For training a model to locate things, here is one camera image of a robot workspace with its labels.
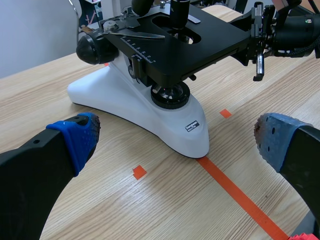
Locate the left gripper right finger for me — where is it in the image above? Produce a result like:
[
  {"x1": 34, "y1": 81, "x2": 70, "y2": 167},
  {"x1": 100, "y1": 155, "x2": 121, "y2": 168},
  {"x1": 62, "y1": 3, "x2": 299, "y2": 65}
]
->
[{"x1": 254, "y1": 112, "x2": 320, "y2": 240}]

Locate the black braided cable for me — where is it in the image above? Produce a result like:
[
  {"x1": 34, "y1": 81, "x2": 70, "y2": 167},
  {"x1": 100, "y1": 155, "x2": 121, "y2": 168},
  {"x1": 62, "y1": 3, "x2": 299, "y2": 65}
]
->
[{"x1": 276, "y1": 37, "x2": 320, "y2": 59}]

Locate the white and black microscope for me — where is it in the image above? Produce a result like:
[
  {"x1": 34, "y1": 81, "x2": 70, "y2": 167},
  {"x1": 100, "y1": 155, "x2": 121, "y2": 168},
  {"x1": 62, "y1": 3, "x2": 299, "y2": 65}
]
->
[{"x1": 67, "y1": 0, "x2": 252, "y2": 160}]

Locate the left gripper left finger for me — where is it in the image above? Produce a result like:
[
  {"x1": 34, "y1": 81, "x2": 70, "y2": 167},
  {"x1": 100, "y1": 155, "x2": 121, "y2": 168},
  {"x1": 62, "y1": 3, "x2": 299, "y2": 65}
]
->
[{"x1": 0, "y1": 112, "x2": 102, "y2": 240}]

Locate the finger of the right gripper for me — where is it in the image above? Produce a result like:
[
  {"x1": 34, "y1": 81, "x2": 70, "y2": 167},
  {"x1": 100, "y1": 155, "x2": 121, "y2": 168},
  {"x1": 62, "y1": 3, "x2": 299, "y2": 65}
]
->
[
  {"x1": 229, "y1": 11, "x2": 253, "y2": 33},
  {"x1": 231, "y1": 42, "x2": 251, "y2": 67}
]

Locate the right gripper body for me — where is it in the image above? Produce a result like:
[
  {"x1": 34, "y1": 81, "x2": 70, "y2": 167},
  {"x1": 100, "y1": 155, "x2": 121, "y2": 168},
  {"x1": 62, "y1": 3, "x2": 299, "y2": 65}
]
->
[{"x1": 249, "y1": 1, "x2": 279, "y2": 82}]

